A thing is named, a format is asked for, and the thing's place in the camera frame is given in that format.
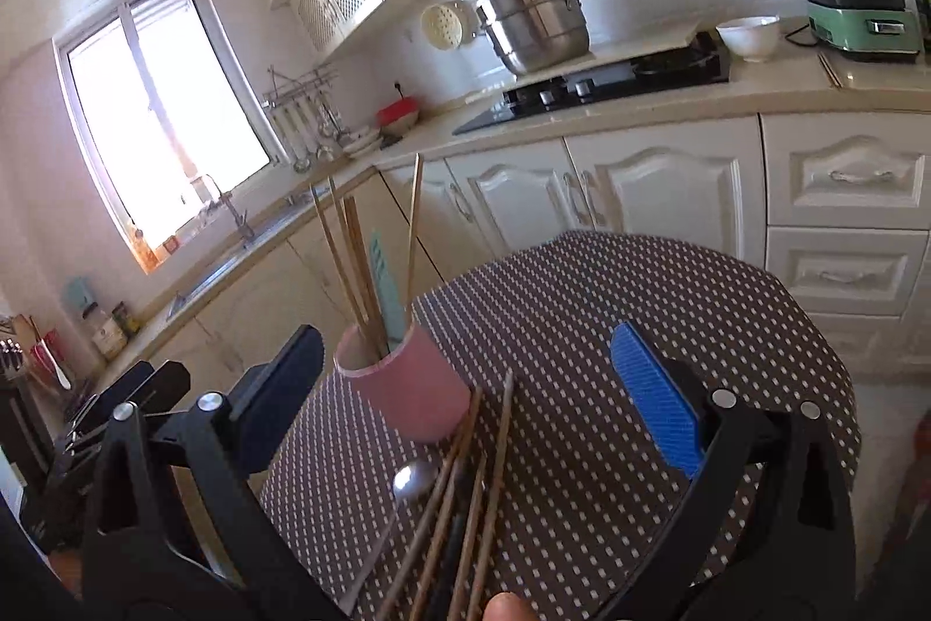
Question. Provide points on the green electric cooker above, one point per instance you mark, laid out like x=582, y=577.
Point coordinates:
x=858, y=10

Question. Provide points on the black gas cooktop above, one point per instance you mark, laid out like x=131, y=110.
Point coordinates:
x=582, y=86

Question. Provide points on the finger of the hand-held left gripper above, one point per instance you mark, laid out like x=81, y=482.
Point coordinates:
x=156, y=384

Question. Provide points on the polka dot covered round table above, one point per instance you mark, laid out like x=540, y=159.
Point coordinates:
x=582, y=315

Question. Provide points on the metal spoon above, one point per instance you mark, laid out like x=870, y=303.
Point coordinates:
x=411, y=479

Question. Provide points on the cream round strainer plate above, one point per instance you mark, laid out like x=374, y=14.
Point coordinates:
x=442, y=24

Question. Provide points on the cream lower kitchen cabinets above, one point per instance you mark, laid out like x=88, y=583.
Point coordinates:
x=654, y=177

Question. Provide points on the clear bottle with label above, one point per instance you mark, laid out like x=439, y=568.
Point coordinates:
x=109, y=337

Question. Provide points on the pink cup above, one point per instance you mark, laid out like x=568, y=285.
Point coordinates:
x=414, y=395

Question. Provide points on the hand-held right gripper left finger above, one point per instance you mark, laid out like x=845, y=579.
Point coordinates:
x=287, y=388

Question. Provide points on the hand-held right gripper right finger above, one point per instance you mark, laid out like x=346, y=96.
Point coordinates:
x=654, y=403

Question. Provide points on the stack of small bowls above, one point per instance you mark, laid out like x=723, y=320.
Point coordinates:
x=361, y=144

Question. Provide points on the stainless steel steamer pot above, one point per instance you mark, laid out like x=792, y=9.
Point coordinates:
x=538, y=24

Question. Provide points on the white bowl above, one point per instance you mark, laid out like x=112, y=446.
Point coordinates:
x=748, y=39

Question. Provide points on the kitchen window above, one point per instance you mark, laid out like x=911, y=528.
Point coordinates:
x=160, y=126

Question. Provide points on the stainless steel sink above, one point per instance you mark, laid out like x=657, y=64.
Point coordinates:
x=240, y=257

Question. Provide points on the small bottles on windowsill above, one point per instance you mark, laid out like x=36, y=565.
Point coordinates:
x=156, y=246

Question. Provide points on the person's right hand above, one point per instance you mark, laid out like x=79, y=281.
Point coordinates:
x=511, y=608

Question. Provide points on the metal faucet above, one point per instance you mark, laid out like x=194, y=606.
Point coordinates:
x=236, y=213

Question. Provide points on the cream stove cover board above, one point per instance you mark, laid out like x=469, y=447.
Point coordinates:
x=618, y=55

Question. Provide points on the dark chopstick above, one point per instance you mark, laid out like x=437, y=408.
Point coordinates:
x=449, y=555

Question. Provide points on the wall utensil rack with ladles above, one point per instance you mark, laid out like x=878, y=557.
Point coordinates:
x=302, y=112

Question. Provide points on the chopstick pair on counter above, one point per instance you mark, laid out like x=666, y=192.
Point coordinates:
x=830, y=69

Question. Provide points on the single wooden chopstick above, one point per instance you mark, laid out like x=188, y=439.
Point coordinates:
x=364, y=264
x=413, y=228
x=351, y=257

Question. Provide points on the small dark jar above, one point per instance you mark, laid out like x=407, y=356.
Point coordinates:
x=125, y=319

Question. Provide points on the pile of wooden chopsticks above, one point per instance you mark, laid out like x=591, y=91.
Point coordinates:
x=494, y=483

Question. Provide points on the knife block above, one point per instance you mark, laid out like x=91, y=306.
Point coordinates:
x=18, y=352

